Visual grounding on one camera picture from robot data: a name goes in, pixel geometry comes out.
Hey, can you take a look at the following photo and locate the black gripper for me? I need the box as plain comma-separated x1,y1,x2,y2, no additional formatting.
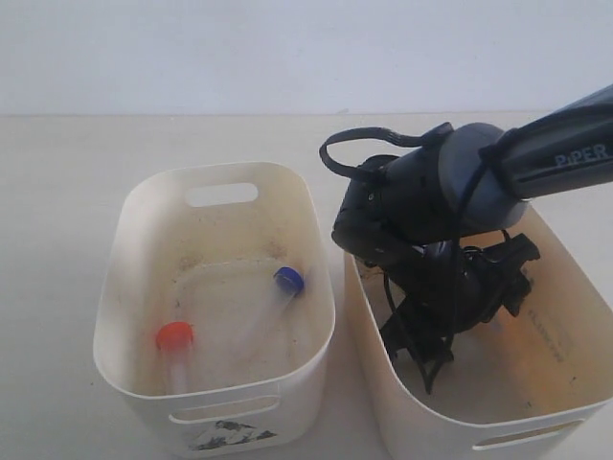
379,233,540,395

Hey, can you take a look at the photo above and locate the cream plastic bin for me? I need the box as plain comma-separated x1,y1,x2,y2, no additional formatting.
93,162,335,459
344,209,612,459

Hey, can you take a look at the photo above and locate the blue cap tube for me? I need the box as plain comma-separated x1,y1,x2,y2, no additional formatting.
239,265,305,357

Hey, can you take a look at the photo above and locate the orange cap tube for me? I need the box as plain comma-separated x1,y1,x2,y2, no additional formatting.
155,321,193,395

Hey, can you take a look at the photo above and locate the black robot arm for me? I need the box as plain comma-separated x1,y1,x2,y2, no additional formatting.
319,87,612,391

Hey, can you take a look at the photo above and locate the black cable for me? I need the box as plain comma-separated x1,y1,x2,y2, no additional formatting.
318,122,533,384

